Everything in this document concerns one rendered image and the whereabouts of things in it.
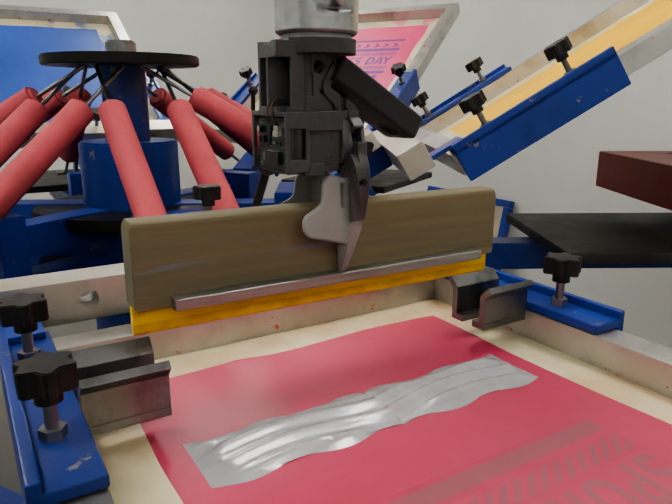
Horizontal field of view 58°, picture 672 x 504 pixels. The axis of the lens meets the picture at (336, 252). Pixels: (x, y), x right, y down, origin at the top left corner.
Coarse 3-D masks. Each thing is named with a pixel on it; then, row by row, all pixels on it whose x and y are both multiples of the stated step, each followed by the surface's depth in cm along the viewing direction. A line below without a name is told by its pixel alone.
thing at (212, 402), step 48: (192, 384) 63; (240, 384) 63; (288, 384) 63; (336, 384) 63; (144, 432) 54; (192, 432) 54; (384, 432) 54; (192, 480) 47; (288, 480) 47; (336, 480) 47; (384, 480) 47
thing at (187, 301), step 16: (432, 256) 65; (448, 256) 65; (464, 256) 67; (480, 256) 68; (320, 272) 58; (336, 272) 58; (352, 272) 59; (368, 272) 60; (384, 272) 61; (400, 272) 62; (224, 288) 53; (240, 288) 53; (256, 288) 54; (272, 288) 55; (288, 288) 56; (304, 288) 57; (176, 304) 50; (192, 304) 51; (208, 304) 52
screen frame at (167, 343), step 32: (416, 288) 87; (448, 288) 86; (224, 320) 72; (256, 320) 74; (288, 320) 77; (320, 320) 79; (544, 320) 72; (160, 352) 69; (576, 352) 69; (608, 352) 65; (640, 352) 62; (640, 384) 62
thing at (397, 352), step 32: (416, 320) 80; (320, 352) 70; (352, 352) 70; (384, 352) 70; (416, 352) 70; (448, 352) 70; (480, 352) 70; (352, 384) 63; (544, 384) 63; (576, 384) 63; (448, 416) 56; (480, 416) 56; (512, 416) 56; (544, 416) 56; (576, 416) 56; (608, 416) 56; (640, 416) 56; (448, 448) 51; (480, 448) 51
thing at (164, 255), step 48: (432, 192) 65; (480, 192) 68; (144, 240) 49; (192, 240) 51; (240, 240) 54; (288, 240) 56; (384, 240) 62; (432, 240) 65; (480, 240) 69; (144, 288) 50; (192, 288) 52
